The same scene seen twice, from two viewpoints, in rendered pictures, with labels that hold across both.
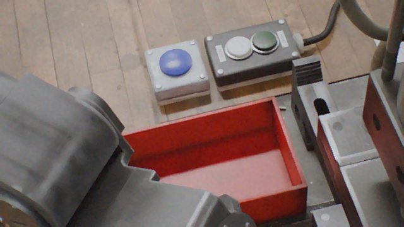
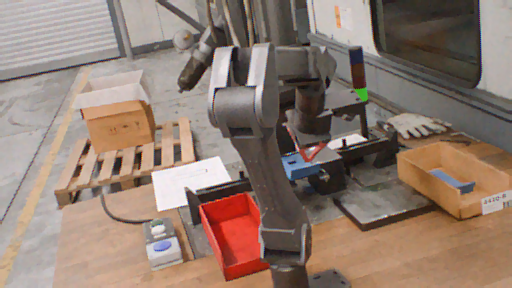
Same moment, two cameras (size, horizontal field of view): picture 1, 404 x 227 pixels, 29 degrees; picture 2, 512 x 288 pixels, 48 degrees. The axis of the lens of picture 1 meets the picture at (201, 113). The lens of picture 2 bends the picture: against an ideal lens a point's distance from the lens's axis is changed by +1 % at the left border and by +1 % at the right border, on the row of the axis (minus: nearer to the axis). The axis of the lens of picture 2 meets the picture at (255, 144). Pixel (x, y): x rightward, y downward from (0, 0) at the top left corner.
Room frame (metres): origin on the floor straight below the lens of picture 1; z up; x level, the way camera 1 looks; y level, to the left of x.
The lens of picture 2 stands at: (0.45, 1.12, 1.50)
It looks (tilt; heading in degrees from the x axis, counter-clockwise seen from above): 19 degrees down; 265
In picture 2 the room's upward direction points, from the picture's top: 10 degrees counter-clockwise
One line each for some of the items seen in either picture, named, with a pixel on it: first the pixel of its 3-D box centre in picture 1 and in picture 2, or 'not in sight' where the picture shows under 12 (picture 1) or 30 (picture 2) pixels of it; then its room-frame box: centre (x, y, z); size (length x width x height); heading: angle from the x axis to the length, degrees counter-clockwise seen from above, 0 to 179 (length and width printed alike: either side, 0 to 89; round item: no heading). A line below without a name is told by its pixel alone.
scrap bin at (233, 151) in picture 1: (180, 180); (238, 232); (0.43, 0.03, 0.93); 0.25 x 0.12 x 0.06; 97
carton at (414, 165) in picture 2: not in sight; (450, 179); (-0.06, 0.01, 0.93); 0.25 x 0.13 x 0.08; 97
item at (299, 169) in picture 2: not in sight; (295, 161); (0.26, -0.12, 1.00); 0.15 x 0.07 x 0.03; 97
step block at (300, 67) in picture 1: (312, 103); (201, 202); (0.50, -0.12, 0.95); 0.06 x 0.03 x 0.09; 7
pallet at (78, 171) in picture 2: not in sight; (132, 156); (1.08, -3.29, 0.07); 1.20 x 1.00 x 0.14; 91
